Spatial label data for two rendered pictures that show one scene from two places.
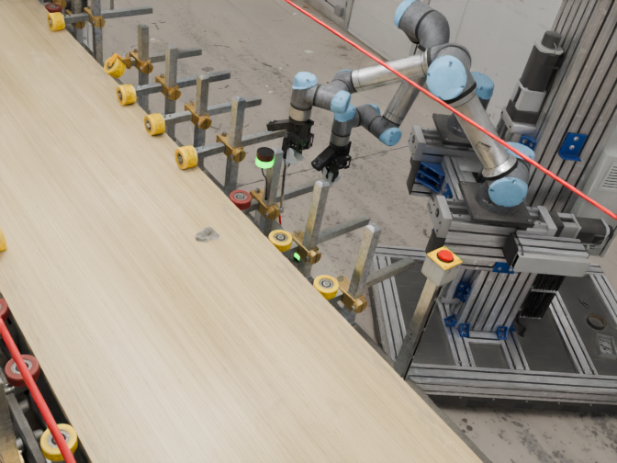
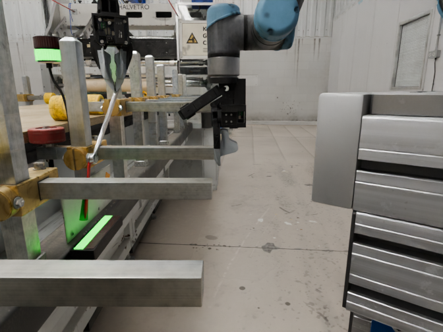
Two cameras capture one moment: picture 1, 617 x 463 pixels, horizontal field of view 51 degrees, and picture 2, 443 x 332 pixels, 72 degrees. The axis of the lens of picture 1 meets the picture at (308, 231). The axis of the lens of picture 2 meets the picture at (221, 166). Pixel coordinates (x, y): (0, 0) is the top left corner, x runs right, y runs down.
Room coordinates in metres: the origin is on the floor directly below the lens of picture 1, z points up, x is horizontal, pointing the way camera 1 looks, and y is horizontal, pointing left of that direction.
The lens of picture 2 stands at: (1.62, -0.57, 1.00)
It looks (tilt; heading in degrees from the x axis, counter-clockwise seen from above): 14 degrees down; 45
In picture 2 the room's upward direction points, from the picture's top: straight up
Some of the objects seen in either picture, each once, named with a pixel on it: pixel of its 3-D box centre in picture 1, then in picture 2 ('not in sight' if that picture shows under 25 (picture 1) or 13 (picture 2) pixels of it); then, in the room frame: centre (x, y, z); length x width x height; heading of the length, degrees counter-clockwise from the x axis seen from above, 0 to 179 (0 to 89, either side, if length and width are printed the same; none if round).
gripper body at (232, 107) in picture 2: (337, 154); (227, 103); (2.16, -0.05, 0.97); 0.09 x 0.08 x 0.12; 135
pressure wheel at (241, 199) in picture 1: (239, 208); (49, 149); (1.85, 0.26, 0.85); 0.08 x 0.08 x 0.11
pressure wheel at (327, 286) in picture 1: (323, 295); not in sight; (1.49, -0.09, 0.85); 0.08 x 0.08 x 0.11
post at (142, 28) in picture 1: (143, 75); (162, 110); (2.60, 0.87, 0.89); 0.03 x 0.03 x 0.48; 45
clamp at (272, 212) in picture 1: (263, 205); (86, 153); (1.90, 0.18, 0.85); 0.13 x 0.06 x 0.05; 45
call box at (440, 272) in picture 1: (441, 267); not in sight; (1.35, -0.37, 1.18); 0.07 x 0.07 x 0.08; 45
